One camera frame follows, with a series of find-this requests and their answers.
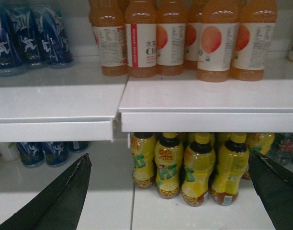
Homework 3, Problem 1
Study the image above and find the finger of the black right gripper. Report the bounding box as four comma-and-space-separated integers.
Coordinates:
248, 150, 293, 230

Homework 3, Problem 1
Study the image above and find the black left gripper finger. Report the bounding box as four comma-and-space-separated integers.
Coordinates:
0, 153, 92, 230

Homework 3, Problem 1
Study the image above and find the lemon tea bottle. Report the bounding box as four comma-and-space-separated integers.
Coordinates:
210, 133, 249, 206
154, 132, 184, 199
130, 132, 157, 189
181, 132, 216, 207

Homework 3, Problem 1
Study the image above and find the left white upper shelf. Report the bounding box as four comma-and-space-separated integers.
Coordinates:
0, 63, 128, 142

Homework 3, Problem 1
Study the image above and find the white shelf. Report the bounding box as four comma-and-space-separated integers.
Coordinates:
0, 63, 128, 142
119, 59, 293, 132

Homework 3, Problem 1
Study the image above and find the right white upper shelf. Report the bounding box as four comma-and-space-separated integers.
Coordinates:
119, 59, 293, 132

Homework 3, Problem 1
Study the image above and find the lower blue bottle right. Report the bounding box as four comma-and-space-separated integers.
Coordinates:
40, 141, 68, 167

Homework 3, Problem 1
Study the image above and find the lower blue bottle left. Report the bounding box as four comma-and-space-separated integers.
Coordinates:
16, 142, 45, 168

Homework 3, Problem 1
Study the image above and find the lemon tea bottle far left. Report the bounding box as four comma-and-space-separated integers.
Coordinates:
130, 132, 157, 189

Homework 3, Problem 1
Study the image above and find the blue drink bottle right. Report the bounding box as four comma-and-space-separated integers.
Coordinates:
31, 3, 73, 69

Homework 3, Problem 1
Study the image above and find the blue drink bottle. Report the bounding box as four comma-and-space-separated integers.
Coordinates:
0, 4, 26, 77
31, 3, 73, 69
7, 4, 46, 69

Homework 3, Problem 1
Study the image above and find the blue drink bottle left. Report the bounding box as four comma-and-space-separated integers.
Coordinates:
0, 4, 26, 77

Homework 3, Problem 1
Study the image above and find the right peach juice bottle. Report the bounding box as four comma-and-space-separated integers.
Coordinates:
230, 0, 277, 81

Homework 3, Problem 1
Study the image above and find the peach juice bottle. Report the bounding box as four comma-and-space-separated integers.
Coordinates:
90, 0, 127, 76
230, 0, 277, 81
157, 0, 186, 76
197, 0, 239, 82

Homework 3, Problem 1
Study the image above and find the front peach juice bottle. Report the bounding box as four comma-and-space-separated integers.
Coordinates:
197, 0, 239, 82

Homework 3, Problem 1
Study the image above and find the blue drink bottle middle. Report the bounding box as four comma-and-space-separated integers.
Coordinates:
7, 4, 46, 69

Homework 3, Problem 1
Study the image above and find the left peach juice bottle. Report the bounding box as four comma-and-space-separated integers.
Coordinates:
90, 0, 127, 76

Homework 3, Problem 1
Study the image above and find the middle peach juice bottle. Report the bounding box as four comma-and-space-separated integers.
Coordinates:
157, 0, 186, 76

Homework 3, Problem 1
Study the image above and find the peach juice bottle text label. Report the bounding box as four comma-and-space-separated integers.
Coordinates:
125, 0, 157, 78

